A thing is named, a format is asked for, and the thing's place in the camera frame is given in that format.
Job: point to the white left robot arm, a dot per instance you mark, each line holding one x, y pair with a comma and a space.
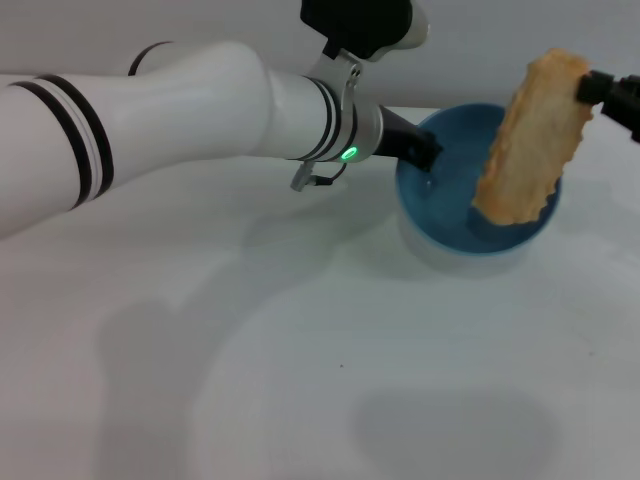
190, 110

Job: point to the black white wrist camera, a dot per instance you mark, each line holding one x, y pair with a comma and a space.
360, 25

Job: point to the blue bowl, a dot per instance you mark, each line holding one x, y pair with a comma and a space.
435, 220

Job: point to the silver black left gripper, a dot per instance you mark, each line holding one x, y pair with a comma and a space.
372, 132

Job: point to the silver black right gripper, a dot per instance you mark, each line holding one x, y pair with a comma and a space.
627, 105

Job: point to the orange ridged bread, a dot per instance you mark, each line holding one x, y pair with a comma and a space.
530, 150

